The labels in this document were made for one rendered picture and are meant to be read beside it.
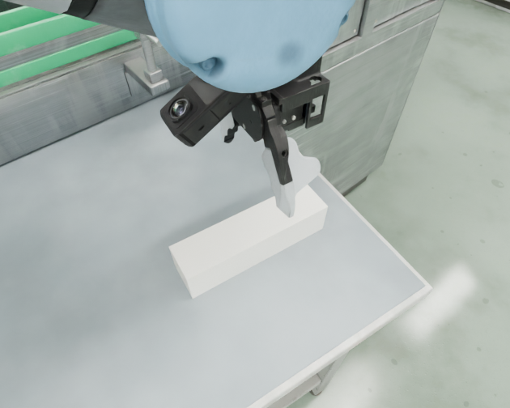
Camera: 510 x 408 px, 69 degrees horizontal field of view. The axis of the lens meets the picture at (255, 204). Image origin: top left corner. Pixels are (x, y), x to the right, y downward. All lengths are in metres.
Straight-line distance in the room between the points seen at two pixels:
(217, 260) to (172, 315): 0.10
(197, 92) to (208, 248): 0.25
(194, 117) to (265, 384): 0.34
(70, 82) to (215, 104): 0.50
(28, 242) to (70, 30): 0.38
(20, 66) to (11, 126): 0.11
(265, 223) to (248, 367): 0.20
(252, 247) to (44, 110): 0.49
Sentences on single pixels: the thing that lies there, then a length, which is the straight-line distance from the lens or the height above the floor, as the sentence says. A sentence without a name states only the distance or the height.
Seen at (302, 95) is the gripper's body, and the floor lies 1.05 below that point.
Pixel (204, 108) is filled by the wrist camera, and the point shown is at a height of 1.06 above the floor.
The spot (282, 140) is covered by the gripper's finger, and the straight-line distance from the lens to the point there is 0.37.
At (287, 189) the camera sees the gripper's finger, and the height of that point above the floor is 0.96.
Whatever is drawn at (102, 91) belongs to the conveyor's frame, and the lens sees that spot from 0.84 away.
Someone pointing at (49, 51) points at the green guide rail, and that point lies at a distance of 0.80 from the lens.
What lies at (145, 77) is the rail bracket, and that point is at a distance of 0.77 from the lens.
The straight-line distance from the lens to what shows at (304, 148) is 1.10.
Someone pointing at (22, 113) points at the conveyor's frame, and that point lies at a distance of 0.81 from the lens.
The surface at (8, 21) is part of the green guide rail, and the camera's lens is 0.85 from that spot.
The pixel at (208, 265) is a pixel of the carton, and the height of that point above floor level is 0.81.
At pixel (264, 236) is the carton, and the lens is 0.54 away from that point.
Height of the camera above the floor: 1.26
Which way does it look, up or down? 52 degrees down
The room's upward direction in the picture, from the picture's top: straight up
